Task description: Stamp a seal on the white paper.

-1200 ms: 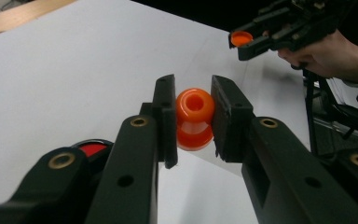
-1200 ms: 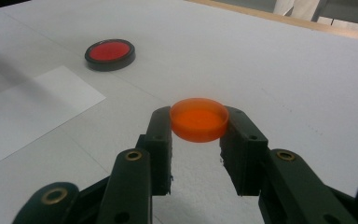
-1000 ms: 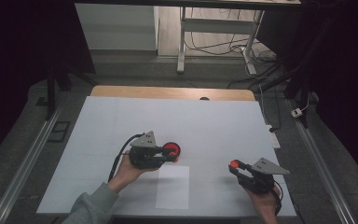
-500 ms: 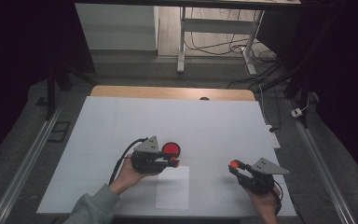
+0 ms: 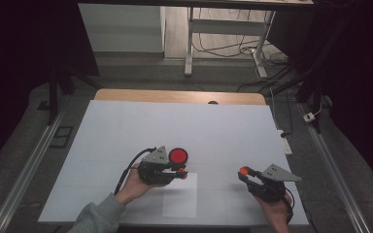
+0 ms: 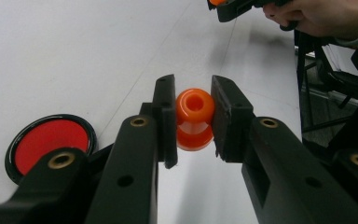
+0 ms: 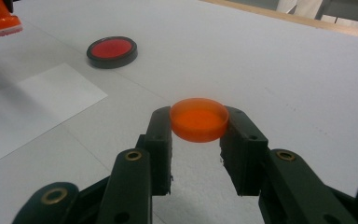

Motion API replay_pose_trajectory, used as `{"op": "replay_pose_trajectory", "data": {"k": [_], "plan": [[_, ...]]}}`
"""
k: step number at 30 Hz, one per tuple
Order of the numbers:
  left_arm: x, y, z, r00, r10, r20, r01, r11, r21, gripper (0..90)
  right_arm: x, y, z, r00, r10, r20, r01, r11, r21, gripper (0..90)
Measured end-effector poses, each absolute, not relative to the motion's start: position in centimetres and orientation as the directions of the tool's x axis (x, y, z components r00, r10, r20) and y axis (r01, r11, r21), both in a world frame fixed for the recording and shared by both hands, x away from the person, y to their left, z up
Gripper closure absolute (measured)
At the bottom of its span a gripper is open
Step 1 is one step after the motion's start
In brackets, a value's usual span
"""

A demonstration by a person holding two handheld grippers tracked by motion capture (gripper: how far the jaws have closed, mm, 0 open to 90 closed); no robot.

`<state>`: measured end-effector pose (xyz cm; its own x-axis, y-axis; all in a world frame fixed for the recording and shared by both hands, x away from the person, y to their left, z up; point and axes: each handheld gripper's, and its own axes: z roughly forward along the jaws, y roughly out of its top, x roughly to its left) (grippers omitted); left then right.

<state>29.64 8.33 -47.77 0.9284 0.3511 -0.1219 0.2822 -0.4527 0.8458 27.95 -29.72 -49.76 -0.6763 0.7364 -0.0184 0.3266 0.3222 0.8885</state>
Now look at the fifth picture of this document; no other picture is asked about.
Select round red ink pad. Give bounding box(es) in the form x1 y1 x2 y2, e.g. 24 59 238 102
168 147 189 167

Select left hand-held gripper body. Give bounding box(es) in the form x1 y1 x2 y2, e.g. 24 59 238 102
137 145 180 186

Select white paper sheet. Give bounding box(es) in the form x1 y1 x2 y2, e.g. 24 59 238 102
161 171 198 218

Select metal floor rail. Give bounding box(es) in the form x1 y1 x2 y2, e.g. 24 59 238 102
0 96 70 233
299 102 372 233

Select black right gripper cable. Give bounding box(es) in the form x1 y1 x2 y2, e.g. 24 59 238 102
283 187 296 225

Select black cables under desk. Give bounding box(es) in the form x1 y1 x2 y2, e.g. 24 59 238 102
192 8 290 67

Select dark curtain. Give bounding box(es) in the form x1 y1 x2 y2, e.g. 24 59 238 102
0 0 101 178
267 0 373 197

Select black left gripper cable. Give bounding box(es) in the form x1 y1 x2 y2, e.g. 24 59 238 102
114 147 158 196

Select person's left hand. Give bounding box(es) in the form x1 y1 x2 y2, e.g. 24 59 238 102
115 162 163 206

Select black floor frame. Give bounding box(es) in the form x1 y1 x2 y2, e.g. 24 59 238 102
50 125 75 150

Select white power strip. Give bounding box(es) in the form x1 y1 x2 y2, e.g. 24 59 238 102
279 129 293 156

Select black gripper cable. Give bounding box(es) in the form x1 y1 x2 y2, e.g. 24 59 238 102
283 187 296 225
114 147 158 196

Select person's right hand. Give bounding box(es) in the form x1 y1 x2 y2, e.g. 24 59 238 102
254 190 293 228

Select white desk with metal legs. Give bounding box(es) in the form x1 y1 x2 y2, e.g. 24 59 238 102
77 0 315 79

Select large white table mat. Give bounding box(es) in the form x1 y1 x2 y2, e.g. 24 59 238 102
38 99 309 226

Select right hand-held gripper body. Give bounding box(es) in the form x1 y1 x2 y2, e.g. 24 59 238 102
250 163 302 204

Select black stand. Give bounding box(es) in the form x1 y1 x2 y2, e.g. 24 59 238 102
270 69 325 134
37 66 79 126

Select white cabinet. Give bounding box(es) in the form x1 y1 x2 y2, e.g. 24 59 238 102
78 3 166 53

